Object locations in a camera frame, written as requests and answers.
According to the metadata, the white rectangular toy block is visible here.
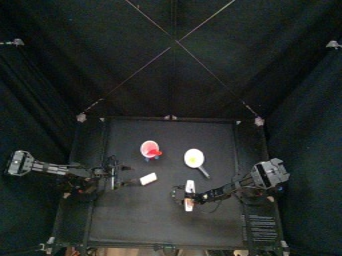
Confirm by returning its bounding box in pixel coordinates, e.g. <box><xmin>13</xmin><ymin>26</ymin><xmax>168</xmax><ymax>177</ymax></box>
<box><xmin>138</xmin><ymin>172</ymin><xmax>158</xmax><ymax>187</ymax></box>

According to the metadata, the red bowl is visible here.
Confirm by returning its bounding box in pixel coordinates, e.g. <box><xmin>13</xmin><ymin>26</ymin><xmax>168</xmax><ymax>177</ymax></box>
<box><xmin>138</xmin><ymin>140</ymin><xmax>161</xmax><ymax>159</ymax></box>

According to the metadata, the black printed label sheet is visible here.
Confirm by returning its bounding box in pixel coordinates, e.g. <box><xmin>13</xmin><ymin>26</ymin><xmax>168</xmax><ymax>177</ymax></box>
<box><xmin>244</xmin><ymin>213</ymin><xmax>277</xmax><ymax>245</ymax></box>

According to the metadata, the black cable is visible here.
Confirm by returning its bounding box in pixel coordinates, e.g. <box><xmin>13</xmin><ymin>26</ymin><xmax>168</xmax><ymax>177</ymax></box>
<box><xmin>201</xmin><ymin>198</ymin><xmax>225</xmax><ymax>214</ymax></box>

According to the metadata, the white toy pan black handle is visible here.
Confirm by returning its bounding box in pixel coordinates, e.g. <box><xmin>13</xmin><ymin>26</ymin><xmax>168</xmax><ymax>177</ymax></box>
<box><xmin>183</xmin><ymin>147</ymin><xmax>212</xmax><ymax>180</ymax></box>

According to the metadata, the thin diagonal brace string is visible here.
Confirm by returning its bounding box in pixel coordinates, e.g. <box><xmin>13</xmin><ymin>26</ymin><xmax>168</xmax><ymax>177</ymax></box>
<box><xmin>81</xmin><ymin>0</ymin><xmax>236</xmax><ymax>115</ymax></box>
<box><xmin>122</xmin><ymin>0</ymin><xmax>260</xmax><ymax>118</ymax></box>

